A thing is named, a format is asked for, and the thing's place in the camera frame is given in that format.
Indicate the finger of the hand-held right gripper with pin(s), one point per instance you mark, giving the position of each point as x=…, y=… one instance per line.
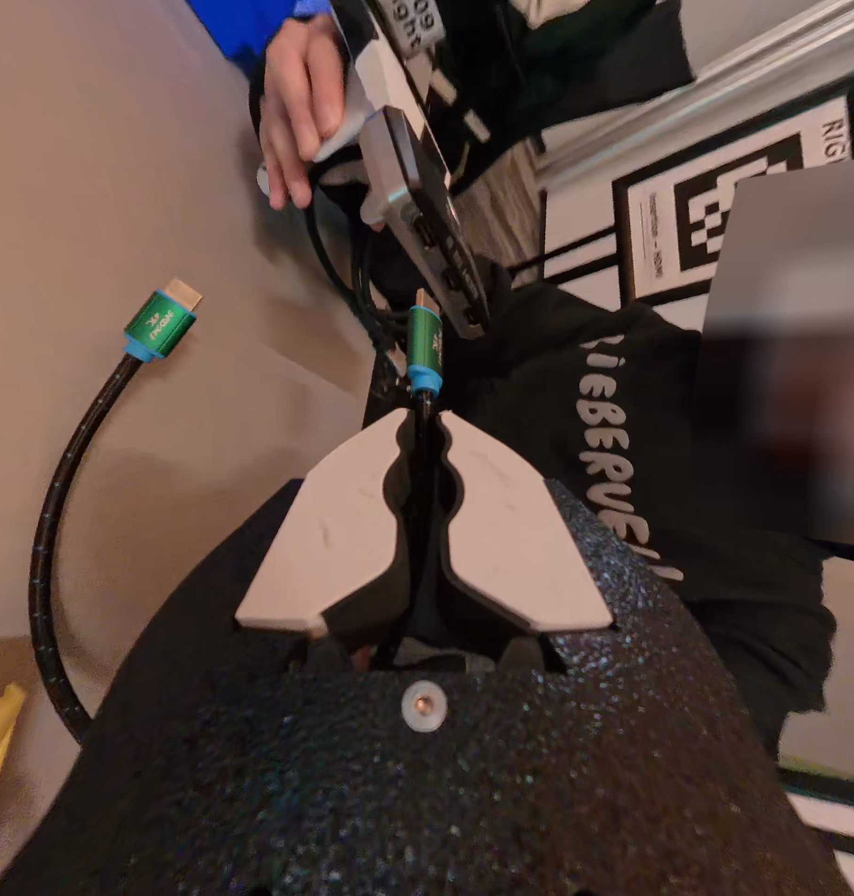
x=392, y=91

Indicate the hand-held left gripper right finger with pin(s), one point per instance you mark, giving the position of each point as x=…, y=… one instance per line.
x=518, y=546

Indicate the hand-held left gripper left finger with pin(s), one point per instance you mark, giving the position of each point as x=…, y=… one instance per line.
x=329, y=539

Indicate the black usb hub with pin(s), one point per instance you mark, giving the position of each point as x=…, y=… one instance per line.
x=413, y=175

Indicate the person's right hand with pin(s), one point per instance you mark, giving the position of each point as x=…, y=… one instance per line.
x=294, y=105

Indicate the blue fabric item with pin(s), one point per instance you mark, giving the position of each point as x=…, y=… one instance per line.
x=245, y=28

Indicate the person in black hoodie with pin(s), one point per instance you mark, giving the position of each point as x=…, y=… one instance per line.
x=539, y=420

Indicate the black white marker board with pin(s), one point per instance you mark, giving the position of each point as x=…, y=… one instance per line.
x=651, y=234

